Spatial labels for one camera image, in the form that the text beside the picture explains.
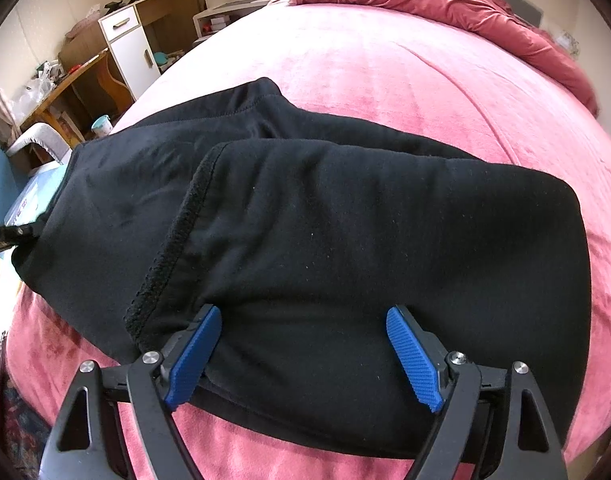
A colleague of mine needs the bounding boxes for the clear plastic sheet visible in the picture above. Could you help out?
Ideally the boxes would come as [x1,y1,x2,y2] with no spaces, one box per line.
[5,170,66,231]

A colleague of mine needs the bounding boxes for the wooden open cupboard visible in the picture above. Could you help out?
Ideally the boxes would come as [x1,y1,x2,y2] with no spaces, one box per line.
[135,0,203,71]

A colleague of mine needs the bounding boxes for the dark patterned cloth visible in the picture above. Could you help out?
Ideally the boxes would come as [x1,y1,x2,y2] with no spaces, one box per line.
[0,360,51,480]

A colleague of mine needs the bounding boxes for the grey headboard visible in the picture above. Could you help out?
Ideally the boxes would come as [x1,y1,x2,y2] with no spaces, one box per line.
[500,0,543,26]

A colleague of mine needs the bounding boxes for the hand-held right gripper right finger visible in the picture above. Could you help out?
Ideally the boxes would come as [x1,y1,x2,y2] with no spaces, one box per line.
[385,306,569,480]

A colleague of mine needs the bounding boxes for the wooden desk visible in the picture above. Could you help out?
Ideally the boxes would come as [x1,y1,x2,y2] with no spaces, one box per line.
[20,47,136,141]

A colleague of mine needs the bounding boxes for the blue and yellow sofa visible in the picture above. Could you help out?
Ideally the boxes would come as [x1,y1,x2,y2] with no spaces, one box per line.
[0,122,76,241]

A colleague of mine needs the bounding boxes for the white cabinet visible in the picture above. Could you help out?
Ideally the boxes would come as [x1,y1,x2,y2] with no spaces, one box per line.
[98,2,161,103]

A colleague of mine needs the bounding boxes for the pink bed blanket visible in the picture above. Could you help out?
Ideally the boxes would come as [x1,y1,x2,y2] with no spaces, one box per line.
[2,0,611,480]

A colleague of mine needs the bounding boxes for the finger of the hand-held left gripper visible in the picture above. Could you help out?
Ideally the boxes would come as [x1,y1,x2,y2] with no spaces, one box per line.
[0,224,43,256]

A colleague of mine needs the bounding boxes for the black pants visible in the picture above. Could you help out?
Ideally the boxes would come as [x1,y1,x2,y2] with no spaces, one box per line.
[10,76,593,461]

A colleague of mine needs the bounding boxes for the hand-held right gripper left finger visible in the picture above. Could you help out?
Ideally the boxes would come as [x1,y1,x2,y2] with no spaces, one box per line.
[38,304,223,480]

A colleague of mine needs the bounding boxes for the clear plastic bags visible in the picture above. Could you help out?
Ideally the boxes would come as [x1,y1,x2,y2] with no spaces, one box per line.
[10,60,66,116]

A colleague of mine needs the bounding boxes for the white low shelf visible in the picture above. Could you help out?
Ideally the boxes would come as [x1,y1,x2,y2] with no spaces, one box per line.
[192,0,271,41]

